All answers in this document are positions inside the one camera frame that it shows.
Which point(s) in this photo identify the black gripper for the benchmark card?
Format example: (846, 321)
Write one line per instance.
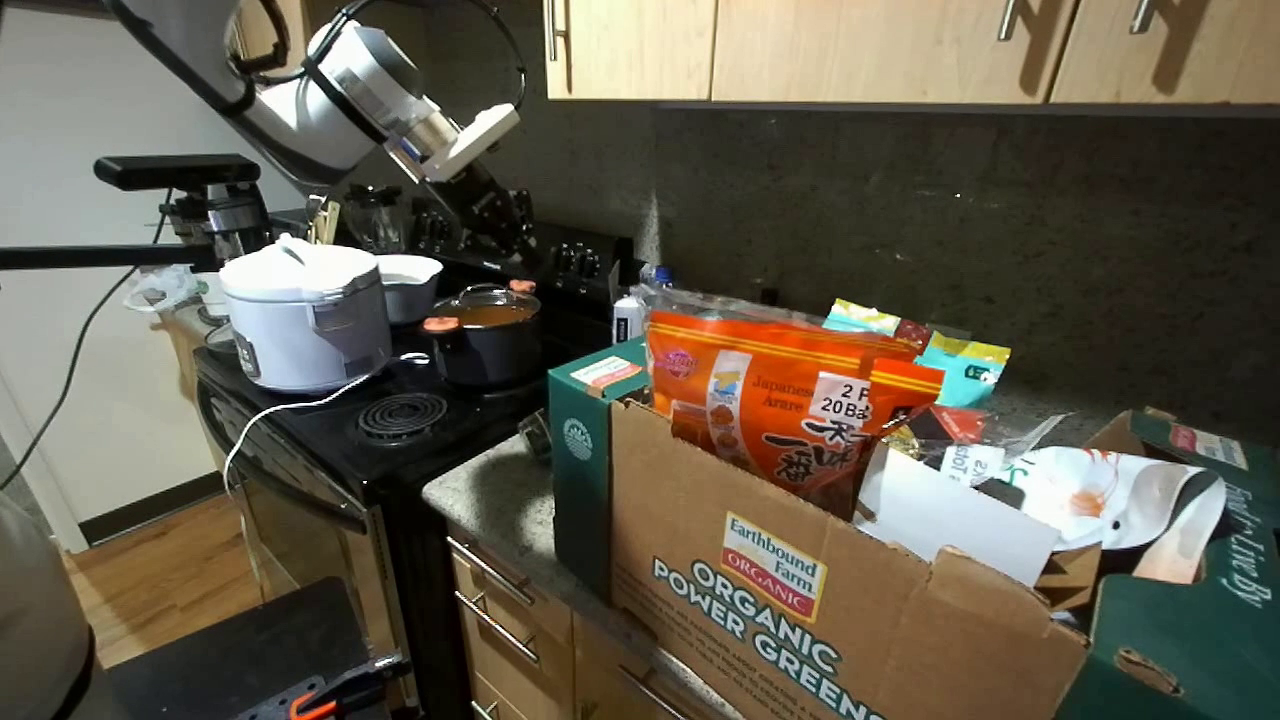
(488, 221)

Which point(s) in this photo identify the cardboard box organic power greens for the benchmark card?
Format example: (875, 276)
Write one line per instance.
(744, 535)

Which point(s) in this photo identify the white rice cooker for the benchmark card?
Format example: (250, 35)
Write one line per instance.
(304, 321)

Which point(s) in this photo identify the black stove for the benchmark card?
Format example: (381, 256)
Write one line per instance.
(384, 460)

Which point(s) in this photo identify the crumpled white plastic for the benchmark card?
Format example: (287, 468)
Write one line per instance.
(173, 291)

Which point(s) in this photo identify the orange snack bag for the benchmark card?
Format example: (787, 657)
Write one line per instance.
(787, 401)

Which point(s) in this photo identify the small teal packet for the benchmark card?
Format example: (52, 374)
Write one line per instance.
(862, 319)

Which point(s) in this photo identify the wooden drawer cabinet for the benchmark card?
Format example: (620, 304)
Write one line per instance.
(512, 643)

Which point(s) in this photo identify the black cart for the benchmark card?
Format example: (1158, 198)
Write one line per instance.
(253, 655)

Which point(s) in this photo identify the teal yellow snack bag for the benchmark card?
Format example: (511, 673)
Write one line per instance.
(965, 366)

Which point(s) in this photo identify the dark red snack packet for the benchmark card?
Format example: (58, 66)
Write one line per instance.
(951, 424)

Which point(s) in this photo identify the white cardboard piece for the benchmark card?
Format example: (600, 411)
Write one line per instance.
(945, 512)

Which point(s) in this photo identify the white pouch orange print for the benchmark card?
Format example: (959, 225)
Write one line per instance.
(1095, 493)

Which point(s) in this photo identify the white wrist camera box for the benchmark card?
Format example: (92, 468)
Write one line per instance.
(465, 140)

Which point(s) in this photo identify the black camera on stand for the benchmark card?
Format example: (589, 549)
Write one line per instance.
(173, 168)

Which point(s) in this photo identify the wooden wall cabinets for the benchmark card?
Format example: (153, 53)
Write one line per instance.
(864, 47)

